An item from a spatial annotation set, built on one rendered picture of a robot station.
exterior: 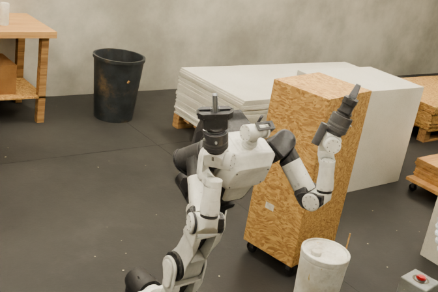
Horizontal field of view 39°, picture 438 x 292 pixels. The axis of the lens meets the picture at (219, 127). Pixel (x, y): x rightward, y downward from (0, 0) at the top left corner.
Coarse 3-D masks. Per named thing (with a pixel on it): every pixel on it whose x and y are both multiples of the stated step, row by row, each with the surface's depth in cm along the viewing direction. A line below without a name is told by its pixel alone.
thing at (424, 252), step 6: (432, 216) 459; (432, 222) 460; (432, 228) 460; (426, 234) 465; (432, 234) 461; (426, 240) 465; (432, 240) 461; (426, 246) 466; (432, 246) 462; (420, 252) 470; (426, 252) 466; (432, 252) 462; (426, 258) 467; (432, 258) 462
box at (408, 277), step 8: (408, 272) 259; (416, 272) 260; (400, 280) 255; (408, 280) 253; (432, 280) 256; (400, 288) 256; (408, 288) 253; (416, 288) 250; (424, 288) 249; (432, 288) 251
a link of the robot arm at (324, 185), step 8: (320, 168) 258; (328, 168) 256; (320, 176) 258; (328, 176) 257; (320, 184) 258; (328, 184) 257; (312, 192) 260; (320, 192) 259; (328, 192) 259; (320, 200) 258; (328, 200) 261
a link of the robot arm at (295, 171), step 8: (296, 160) 264; (288, 168) 264; (296, 168) 263; (304, 168) 266; (288, 176) 265; (296, 176) 263; (304, 176) 263; (296, 184) 264; (304, 184) 263; (312, 184) 265; (296, 192) 264; (304, 192) 260; (304, 200) 260; (312, 200) 258; (304, 208) 262; (312, 208) 259
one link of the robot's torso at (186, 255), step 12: (192, 240) 276; (204, 240) 288; (216, 240) 284; (168, 252) 295; (180, 252) 289; (192, 252) 280; (204, 252) 290; (180, 264) 288; (192, 264) 287; (204, 264) 297; (180, 276) 289; (192, 276) 295
